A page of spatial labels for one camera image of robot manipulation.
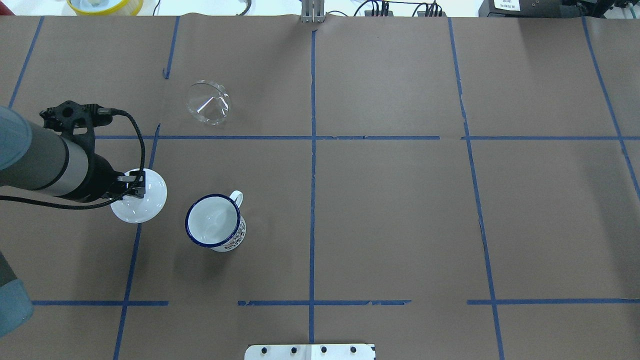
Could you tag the aluminium frame post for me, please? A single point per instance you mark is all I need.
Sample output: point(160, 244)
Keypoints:
point(313, 11)

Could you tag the brown paper table cover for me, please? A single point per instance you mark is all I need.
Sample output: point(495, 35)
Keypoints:
point(448, 189)

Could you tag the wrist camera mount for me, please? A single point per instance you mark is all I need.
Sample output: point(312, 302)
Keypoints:
point(77, 122)

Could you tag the white enamel mug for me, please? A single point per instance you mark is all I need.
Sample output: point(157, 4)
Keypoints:
point(215, 222)

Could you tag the white enamel mug lid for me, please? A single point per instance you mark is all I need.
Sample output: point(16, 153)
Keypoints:
point(137, 210)

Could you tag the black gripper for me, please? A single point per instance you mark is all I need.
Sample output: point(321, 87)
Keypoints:
point(100, 177)

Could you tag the black box with label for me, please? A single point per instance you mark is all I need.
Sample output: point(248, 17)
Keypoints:
point(552, 9)

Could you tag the yellow tape roll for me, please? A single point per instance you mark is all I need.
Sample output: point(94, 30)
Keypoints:
point(105, 7)

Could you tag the clear glass funnel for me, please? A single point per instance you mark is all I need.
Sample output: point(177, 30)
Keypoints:
point(208, 102)

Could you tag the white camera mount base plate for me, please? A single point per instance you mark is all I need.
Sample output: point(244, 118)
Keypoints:
point(327, 351)

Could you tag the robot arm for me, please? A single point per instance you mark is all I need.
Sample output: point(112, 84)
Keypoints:
point(59, 159)

